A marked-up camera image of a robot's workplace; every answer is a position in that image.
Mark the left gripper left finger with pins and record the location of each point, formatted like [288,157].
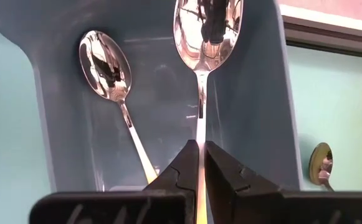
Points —
[180,174]

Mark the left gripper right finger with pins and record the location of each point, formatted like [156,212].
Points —
[227,186]

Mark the grey-blue plastic bin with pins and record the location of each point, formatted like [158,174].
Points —
[162,93]

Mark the black table frame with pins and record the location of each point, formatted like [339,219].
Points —
[339,40]

